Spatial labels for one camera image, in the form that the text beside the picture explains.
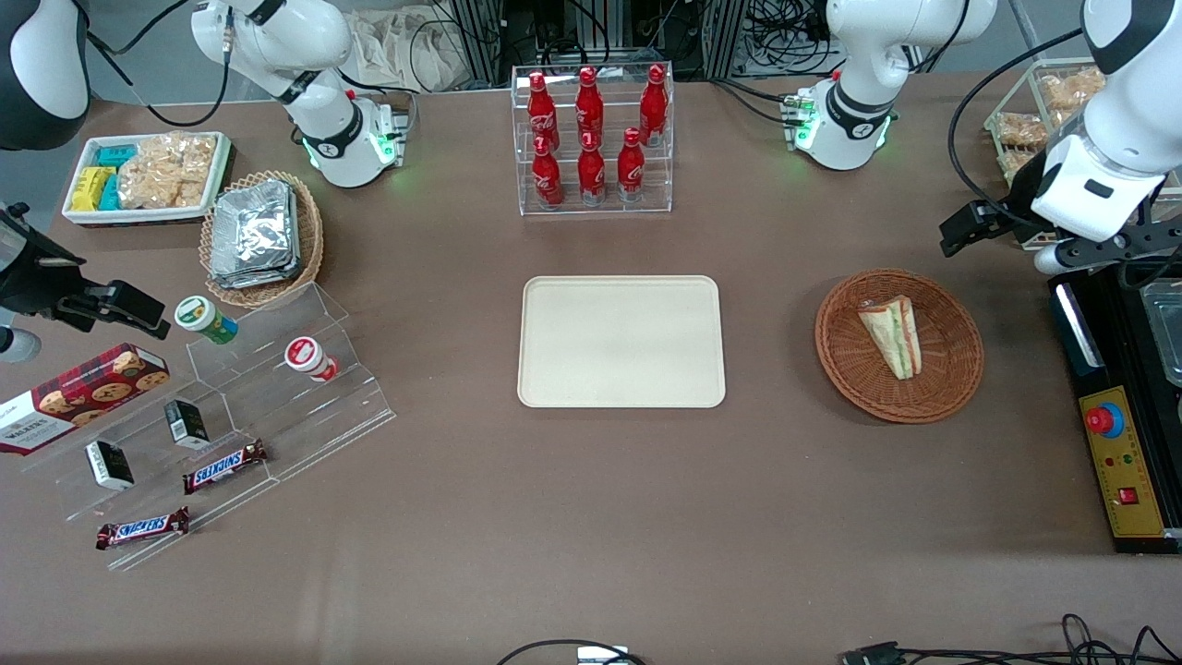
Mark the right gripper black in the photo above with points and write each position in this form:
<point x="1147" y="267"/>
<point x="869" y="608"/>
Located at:
<point x="28" y="277"/>

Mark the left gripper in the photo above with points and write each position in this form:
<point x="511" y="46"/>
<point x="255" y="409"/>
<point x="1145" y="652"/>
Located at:
<point x="1019" y="202"/>

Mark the triangle sandwich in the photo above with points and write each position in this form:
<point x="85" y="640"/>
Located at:
<point x="894" y="337"/>

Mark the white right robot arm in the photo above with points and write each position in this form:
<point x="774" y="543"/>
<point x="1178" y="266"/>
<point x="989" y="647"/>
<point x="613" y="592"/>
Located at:
<point x="305" y="55"/>

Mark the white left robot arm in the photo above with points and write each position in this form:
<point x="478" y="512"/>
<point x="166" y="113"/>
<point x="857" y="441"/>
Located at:
<point x="868" y="55"/>

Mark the white rectangular snack tray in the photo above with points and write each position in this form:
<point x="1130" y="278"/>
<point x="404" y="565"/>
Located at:
<point x="78" y="216"/>

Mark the round brown wicker basket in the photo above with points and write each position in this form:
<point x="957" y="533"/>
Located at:
<point x="850" y="369"/>

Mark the oval brown wicker basket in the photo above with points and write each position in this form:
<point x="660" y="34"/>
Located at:
<point x="309" y="240"/>

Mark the beige plastic tray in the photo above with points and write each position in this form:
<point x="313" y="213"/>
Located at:
<point x="621" y="342"/>

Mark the clear bag of fried snacks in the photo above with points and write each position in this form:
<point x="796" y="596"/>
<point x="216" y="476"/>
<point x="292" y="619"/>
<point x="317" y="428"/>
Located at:
<point x="1020" y="129"/>
<point x="1071" y="88"/>
<point x="1016" y="164"/>

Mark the red tartan cookie box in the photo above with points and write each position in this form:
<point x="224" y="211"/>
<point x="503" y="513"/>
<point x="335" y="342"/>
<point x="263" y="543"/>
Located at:
<point x="74" y="397"/>

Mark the green lid snack cup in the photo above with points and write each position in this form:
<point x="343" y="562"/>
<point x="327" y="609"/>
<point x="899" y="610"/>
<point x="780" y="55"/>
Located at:
<point x="205" y="320"/>

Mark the teal snack pack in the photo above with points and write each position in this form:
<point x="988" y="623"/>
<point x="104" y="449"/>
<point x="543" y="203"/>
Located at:
<point x="115" y="155"/>
<point x="110" y="194"/>

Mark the yellow snack pack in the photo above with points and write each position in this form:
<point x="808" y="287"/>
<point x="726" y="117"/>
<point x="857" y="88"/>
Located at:
<point x="90" y="188"/>

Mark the rice cracker bag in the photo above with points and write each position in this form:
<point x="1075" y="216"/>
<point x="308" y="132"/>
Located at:
<point x="152" y="187"/>
<point x="180" y="152"/>

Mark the small black box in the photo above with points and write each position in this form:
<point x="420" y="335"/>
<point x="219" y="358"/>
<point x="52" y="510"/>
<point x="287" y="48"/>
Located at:
<point x="187" y="425"/>
<point x="109" y="465"/>

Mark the silver foil packet stack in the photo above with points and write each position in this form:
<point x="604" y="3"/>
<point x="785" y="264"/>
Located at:
<point x="254" y="235"/>

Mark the brown Snickers bar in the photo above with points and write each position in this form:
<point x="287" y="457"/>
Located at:
<point x="224" y="466"/>
<point x="141" y="528"/>

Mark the red lid snack cup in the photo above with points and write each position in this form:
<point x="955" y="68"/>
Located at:
<point x="309" y="358"/>

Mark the clear plastic container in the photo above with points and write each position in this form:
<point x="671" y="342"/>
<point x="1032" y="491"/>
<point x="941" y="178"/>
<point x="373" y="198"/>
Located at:
<point x="1165" y="332"/>

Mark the clear acrylic step display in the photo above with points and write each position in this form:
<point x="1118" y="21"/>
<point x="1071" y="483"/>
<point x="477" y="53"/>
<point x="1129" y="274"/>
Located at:
<point x="305" y="425"/>

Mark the black machine with yellow panel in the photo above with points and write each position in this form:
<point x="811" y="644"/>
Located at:
<point x="1122" y="480"/>

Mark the red cola bottle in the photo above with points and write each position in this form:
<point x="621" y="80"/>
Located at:
<point x="589" y="106"/>
<point x="540" y="115"/>
<point x="591" y="174"/>
<point x="547" y="175"/>
<point x="631" y="168"/>
<point x="654" y="106"/>

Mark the clear acrylic bottle rack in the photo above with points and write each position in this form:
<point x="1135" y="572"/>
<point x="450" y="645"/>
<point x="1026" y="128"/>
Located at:
<point x="526" y="208"/>

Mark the aluminium frame post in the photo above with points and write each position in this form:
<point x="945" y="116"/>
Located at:
<point x="476" y="42"/>
<point x="725" y="37"/>

